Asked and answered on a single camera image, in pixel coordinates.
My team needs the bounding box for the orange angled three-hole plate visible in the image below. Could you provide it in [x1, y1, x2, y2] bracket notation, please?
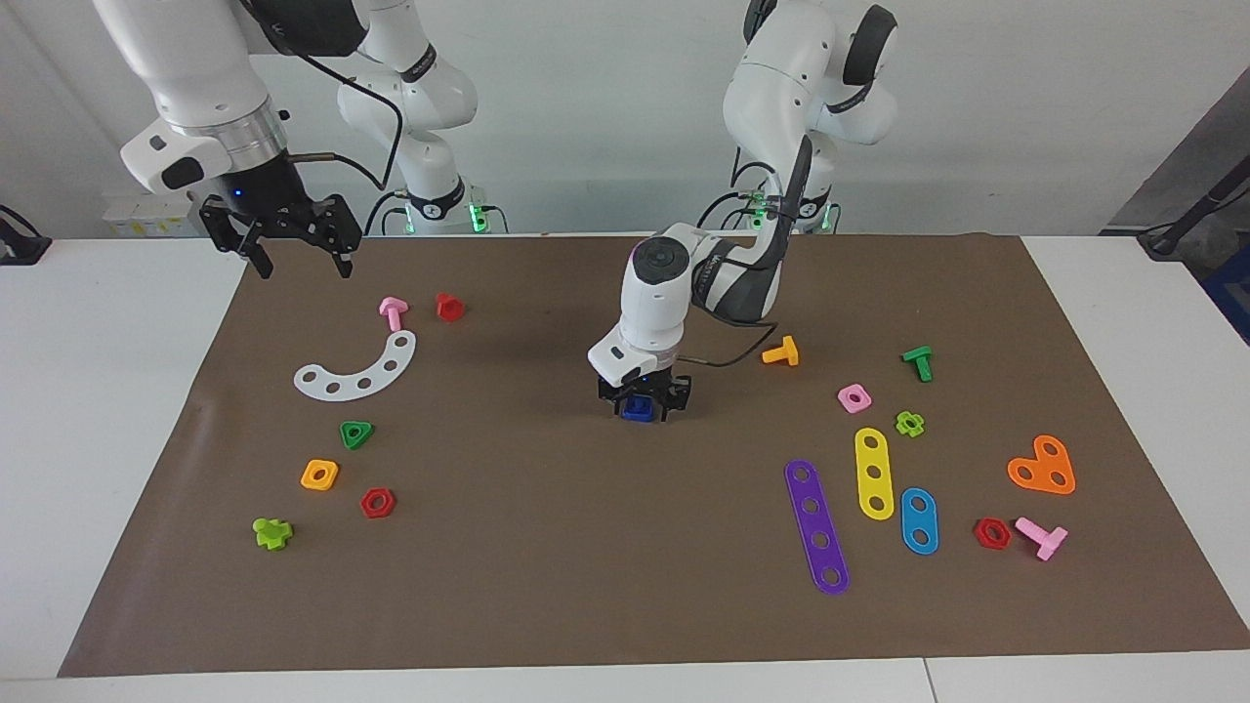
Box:
[1007, 434, 1077, 496]

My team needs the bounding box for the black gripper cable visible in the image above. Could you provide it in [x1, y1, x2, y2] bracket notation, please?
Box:
[677, 317, 782, 370]
[288, 49, 406, 235]

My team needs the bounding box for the white curved five-hole plate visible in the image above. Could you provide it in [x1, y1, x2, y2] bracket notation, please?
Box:
[293, 330, 418, 402]

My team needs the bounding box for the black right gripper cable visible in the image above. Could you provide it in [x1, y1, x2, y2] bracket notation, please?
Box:
[288, 49, 406, 235]

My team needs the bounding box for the brown table mat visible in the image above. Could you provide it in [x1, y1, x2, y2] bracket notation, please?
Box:
[57, 232, 1250, 679]

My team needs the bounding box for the yellow three-hole plastic plate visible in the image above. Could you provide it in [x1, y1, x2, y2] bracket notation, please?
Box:
[854, 428, 896, 521]

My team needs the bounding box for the black stand pole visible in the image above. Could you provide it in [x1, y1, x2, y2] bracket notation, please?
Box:
[1138, 156, 1250, 261]

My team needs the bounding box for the white power strip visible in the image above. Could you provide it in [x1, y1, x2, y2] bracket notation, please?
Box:
[103, 195, 211, 239]

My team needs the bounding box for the blue two-hole plastic plate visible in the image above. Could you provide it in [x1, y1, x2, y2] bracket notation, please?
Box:
[899, 487, 939, 556]

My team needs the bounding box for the blue crate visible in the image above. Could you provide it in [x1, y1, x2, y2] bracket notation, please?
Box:
[1203, 244, 1250, 345]

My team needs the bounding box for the black clamp base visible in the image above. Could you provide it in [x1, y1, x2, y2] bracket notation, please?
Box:
[0, 205, 53, 267]

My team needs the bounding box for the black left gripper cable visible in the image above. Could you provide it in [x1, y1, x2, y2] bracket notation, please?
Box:
[677, 317, 782, 370]

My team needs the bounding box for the purple four-hole plastic plate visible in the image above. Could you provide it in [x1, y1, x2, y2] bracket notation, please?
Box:
[784, 459, 851, 596]

